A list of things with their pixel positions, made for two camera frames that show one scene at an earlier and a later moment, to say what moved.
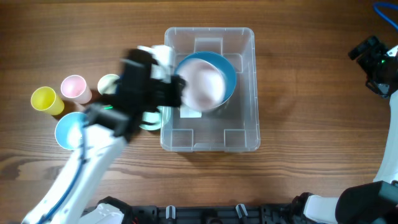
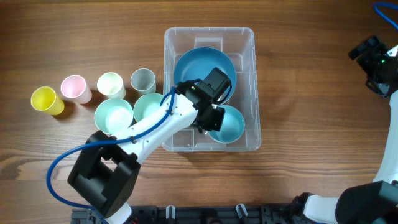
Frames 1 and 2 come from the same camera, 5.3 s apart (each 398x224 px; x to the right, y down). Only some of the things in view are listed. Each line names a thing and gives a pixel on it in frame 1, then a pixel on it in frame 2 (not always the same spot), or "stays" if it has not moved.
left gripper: (180, 86) -> (217, 122)
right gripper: (374, 51) stays
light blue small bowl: (69, 129) -> (232, 126)
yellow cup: (45, 99) stays
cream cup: (106, 84) stays
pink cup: (74, 88) stays
